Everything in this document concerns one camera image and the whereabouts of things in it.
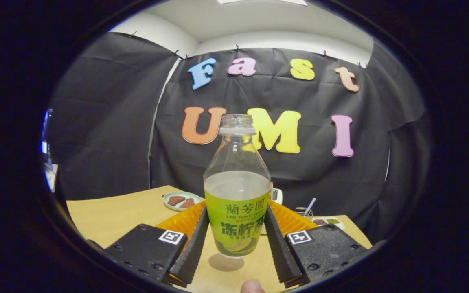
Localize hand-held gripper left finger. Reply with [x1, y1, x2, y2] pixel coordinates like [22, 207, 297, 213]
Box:
[86, 200, 210, 287]

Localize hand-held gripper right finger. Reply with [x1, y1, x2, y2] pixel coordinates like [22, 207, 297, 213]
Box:
[264, 200, 386, 288]

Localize round brown coaster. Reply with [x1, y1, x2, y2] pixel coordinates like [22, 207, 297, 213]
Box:
[208, 253, 245, 272]

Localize green label juice bottle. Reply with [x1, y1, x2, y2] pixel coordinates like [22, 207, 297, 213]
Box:
[203, 114, 272, 258]

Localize white toaster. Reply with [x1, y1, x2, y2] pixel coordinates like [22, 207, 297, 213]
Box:
[270, 183, 283, 205]

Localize pale green plate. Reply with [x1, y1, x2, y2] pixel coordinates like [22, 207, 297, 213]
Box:
[162, 192, 203, 212]

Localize white sauce dish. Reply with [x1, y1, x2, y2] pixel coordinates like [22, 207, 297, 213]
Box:
[311, 216, 346, 230]

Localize wooden table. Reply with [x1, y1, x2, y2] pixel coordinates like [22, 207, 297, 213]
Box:
[66, 185, 373, 293]

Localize black backdrop cloth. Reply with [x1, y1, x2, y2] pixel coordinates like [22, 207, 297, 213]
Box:
[47, 32, 432, 245]

